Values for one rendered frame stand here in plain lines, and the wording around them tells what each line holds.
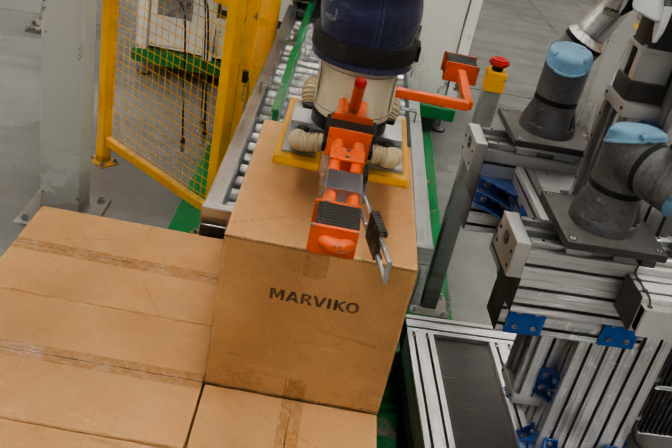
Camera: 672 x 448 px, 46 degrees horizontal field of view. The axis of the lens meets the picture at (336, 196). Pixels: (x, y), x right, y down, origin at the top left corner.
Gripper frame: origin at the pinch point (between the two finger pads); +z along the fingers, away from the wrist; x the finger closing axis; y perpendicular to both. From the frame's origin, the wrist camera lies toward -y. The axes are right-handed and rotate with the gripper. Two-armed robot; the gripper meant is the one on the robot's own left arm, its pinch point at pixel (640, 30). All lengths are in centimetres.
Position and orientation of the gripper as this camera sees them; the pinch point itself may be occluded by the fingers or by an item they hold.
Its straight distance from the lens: 138.6
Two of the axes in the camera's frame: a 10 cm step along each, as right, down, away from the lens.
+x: 0.2, 4.8, -8.7
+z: -1.8, 8.6, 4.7
